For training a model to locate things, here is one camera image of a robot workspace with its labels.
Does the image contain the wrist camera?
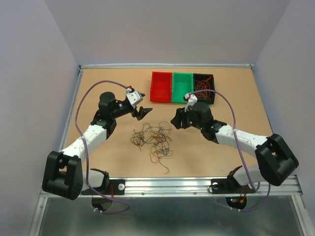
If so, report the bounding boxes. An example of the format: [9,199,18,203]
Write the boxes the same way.
[184,93,198,112]
[126,87,143,108]

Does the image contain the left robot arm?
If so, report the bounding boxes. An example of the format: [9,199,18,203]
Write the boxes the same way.
[42,89,151,200]

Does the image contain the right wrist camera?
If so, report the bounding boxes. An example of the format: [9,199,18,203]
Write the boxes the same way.
[184,93,198,112]

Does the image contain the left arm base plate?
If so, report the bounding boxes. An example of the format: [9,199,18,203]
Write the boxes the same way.
[94,179,126,196]

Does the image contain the aluminium front rail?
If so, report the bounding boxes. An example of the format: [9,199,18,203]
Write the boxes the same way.
[39,175,303,197]

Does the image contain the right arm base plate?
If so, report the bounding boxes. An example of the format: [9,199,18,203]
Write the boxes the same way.
[208,178,255,194]

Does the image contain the red plastic bin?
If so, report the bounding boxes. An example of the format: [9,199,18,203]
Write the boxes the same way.
[150,71,173,103]

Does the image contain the green plastic bin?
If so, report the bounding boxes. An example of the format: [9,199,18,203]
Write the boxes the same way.
[171,72,194,103]

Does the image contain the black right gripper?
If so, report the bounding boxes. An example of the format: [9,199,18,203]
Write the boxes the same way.
[171,103,204,130]

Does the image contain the orange black grey cables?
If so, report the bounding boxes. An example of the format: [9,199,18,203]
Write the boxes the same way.
[130,120,174,175]

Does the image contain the black plastic bin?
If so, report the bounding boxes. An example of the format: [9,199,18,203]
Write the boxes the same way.
[193,73,215,105]

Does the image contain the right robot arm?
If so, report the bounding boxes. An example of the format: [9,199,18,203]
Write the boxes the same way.
[171,102,299,192]

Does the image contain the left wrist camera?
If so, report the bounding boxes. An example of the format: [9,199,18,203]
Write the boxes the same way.
[126,87,143,108]

